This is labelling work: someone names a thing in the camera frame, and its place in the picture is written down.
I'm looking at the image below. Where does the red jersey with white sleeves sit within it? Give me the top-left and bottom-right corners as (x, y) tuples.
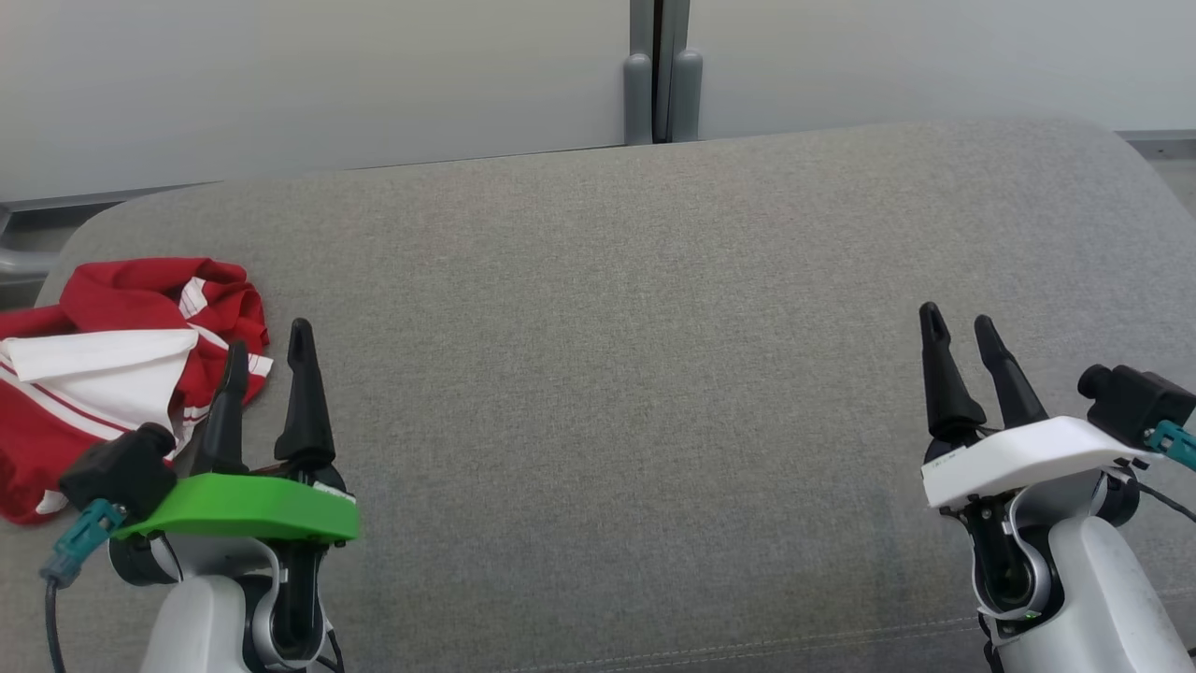
(0, 308), (277, 526)

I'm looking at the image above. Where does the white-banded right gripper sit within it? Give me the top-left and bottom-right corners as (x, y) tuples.
(918, 301), (1160, 511)

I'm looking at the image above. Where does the teal-plug camera cable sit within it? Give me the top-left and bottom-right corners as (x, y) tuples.
(1145, 421), (1196, 473)
(39, 498), (128, 673)

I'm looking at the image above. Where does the grey fabric sofa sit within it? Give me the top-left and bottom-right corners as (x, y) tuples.
(0, 117), (1196, 673)

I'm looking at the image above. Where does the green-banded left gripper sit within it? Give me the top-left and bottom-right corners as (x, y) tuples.
(117, 318), (361, 545)

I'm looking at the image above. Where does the teal-plug left camera cable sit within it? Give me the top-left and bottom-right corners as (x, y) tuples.
(39, 498), (128, 673)

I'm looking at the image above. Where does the grey rounded post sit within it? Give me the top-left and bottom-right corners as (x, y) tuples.
(668, 49), (704, 143)
(624, 53), (653, 146)

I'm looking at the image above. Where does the teal-plug right camera cable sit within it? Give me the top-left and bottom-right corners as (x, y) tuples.
(1145, 421), (1196, 473)

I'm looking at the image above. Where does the grey vertical frame strip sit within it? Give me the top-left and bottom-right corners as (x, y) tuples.
(631, 0), (692, 143)

